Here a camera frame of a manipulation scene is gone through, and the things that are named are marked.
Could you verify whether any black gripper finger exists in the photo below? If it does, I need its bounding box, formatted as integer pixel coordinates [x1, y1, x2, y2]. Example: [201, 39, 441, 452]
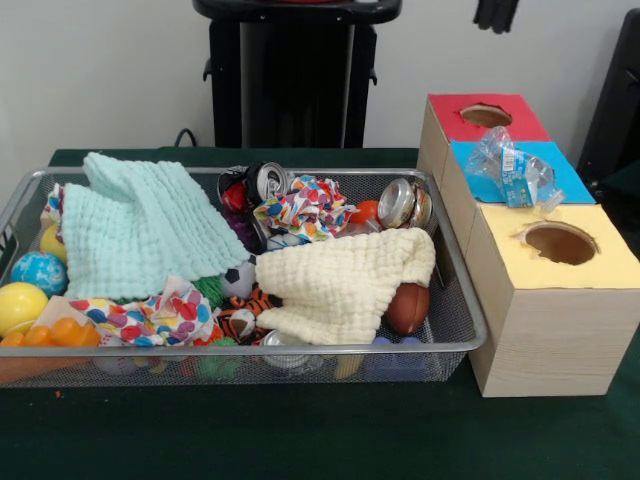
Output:
[492, 0, 521, 35]
[472, 0, 500, 30]

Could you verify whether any cream waffle cloth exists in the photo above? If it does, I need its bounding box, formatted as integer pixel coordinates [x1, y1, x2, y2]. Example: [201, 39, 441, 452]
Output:
[254, 227, 437, 346]

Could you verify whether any mint green waffle cloth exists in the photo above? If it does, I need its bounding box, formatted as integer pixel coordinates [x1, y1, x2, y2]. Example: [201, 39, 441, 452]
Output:
[63, 151, 253, 300]

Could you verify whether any wooden box with three holes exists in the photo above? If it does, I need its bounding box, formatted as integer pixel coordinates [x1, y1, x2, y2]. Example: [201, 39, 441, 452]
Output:
[417, 92, 640, 399]

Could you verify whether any crushed silver can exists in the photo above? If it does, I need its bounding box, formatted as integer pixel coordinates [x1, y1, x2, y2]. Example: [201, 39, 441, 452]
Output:
[377, 178, 434, 231]

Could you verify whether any crumpled colourful spotted cloth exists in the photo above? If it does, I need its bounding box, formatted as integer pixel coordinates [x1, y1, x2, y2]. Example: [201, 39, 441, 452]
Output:
[252, 174, 359, 244]

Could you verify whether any brown toy football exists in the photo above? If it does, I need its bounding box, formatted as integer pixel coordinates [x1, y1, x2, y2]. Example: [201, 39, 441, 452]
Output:
[384, 283, 432, 335]

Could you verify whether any orange tiger plush toy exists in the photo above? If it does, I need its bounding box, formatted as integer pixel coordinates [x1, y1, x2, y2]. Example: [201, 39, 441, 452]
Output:
[219, 284, 284, 346]

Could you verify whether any large colourful spotted cloth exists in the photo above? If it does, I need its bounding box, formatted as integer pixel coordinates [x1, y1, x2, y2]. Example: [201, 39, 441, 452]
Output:
[68, 274, 224, 349]

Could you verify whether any dark green table cloth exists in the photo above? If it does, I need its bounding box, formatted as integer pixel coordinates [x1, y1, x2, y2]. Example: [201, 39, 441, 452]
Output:
[0, 147, 640, 480]

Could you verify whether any blue globe ball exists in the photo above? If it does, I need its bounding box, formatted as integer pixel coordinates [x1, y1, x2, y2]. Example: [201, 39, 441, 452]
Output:
[11, 251, 70, 297]

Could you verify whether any orange plastic toy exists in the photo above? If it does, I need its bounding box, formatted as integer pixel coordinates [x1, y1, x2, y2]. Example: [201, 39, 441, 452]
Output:
[0, 318, 101, 347]

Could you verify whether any yellow tennis ball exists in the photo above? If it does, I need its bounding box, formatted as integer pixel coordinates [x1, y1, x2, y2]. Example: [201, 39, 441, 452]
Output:
[0, 282, 50, 337]

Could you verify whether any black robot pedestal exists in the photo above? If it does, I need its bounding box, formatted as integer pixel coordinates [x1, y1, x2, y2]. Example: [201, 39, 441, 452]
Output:
[192, 0, 404, 149]

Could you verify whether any silver wire mesh bin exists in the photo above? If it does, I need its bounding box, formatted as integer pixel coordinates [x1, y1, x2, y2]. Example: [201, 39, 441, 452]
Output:
[0, 167, 490, 389]

